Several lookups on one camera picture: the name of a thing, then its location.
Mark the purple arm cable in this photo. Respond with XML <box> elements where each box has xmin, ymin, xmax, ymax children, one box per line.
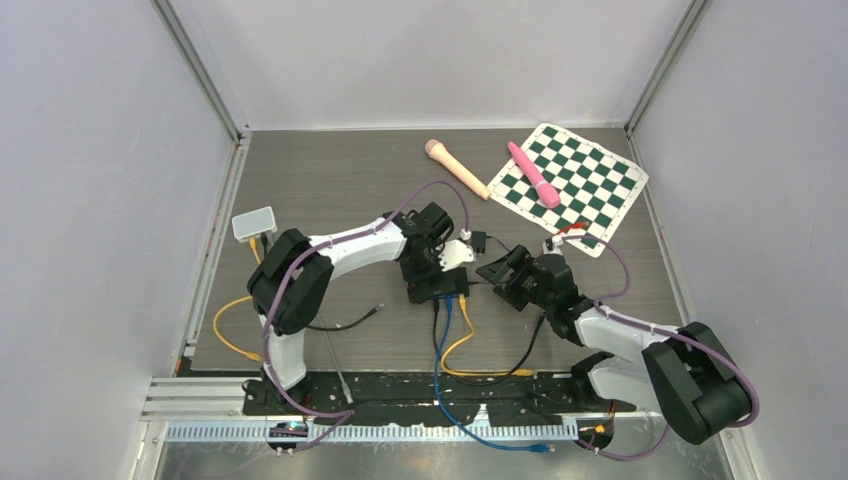
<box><xmin>262</xmin><ymin>180</ymin><xmax>473</xmax><ymax>454</ymax></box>
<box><xmin>549</xmin><ymin>233</ymin><xmax>762</xmax><ymax>463</ymax></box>

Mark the pink toy microphone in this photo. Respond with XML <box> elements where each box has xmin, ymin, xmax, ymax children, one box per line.
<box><xmin>507</xmin><ymin>141</ymin><xmax>561</xmax><ymax>209</ymax></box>

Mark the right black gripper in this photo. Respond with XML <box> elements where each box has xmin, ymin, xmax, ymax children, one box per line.
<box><xmin>476</xmin><ymin>244</ymin><xmax>555</xmax><ymax>312</ymax></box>

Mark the black loose cable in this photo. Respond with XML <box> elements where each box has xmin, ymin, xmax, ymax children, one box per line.
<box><xmin>260</xmin><ymin>233</ymin><xmax>387</xmax><ymax>333</ymax></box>

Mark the grey thin cable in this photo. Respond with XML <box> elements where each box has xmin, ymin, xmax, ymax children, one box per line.
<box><xmin>268</xmin><ymin>235</ymin><xmax>354</xmax><ymax>405</ymax></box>

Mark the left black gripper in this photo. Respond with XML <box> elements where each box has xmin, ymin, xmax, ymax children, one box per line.
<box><xmin>400</xmin><ymin>241</ymin><xmax>456</xmax><ymax>304</ymax></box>

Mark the black ethernet cable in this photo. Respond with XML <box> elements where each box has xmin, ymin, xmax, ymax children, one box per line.
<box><xmin>430</xmin><ymin>298</ymin><xmax>547</xmax><ymax>387</ymax></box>

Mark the yellow cable on left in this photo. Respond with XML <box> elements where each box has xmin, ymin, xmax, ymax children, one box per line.
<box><xmin>211</xmin><ymin>237</ymin><xmax>266</xmax><ymax>363</ymax></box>

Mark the white small router box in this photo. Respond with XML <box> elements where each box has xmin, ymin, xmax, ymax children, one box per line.
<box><xmin>231</xmin><ymin>206</ymin><xmax>277</xmax><ymax>243</ymax></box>

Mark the black network switch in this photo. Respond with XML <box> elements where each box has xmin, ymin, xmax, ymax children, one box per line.
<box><xmin>407</xmin><ymin>268</ymin><xmax>472</xmax><ymax>305</ymax></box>

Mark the black power adapter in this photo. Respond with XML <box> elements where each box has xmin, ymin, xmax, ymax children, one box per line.
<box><xmin>467</xmin><ymin>231</ymin><xmax>488</xmax><ymax>255</ymax></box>

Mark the aluminium front rail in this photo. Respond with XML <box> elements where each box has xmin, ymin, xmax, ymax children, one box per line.
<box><xmin>140</xmin><ymin>377</ymin><xmax>664</xmax><ymax>444</ymax></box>

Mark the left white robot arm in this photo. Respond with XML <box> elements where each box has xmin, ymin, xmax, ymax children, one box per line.
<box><xmin>247</xmin><ymin>202</ymin><xmax>475</xmax><ymax>414</ymax></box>

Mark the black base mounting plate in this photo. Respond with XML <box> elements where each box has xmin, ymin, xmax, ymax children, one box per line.
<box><xmin>241</xmin><ymin>369</ymin><xmax>637</xmax><ymax>429</ymax></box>

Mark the yellow ethernet cable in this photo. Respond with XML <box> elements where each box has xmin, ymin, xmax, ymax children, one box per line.
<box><xmin>439</xmin><ymin>296</ymin><xmax>535</xmax><ymax>379</ymax></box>

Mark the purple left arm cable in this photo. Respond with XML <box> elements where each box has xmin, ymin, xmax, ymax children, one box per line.
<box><xmin>262</xmin><ymin>180</ymin><xmax>473</xmax><ymax>454</ymax></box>

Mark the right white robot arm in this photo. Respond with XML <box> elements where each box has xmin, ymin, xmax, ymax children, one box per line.
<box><xmin>476</xmin><ymin>246</ymin><xmax>759</xmax><ymax>445</ymax></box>

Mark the beige toy microphone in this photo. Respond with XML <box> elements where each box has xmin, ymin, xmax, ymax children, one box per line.
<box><xmin>424</xmin><ymin>139</ymin><xmax>491</xmax><ymax>200</ymax></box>

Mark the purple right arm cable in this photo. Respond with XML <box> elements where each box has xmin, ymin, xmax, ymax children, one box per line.
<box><xmin>549</xmin><ymin>233</ymin><xmax>762</xmax><ymax>463</ymax></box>

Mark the green white checkerboard mat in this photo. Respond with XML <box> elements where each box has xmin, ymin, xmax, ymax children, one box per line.
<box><xmin>487</xmin><ymin>123</ymin><xmax>649</xmax><ymax>258</ymax></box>

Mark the blue ethernet cable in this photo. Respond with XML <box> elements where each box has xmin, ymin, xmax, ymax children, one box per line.
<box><xmin>433</xmin><ymin>296</ymin><xmax>555</xmax><ymax>455</ymax></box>

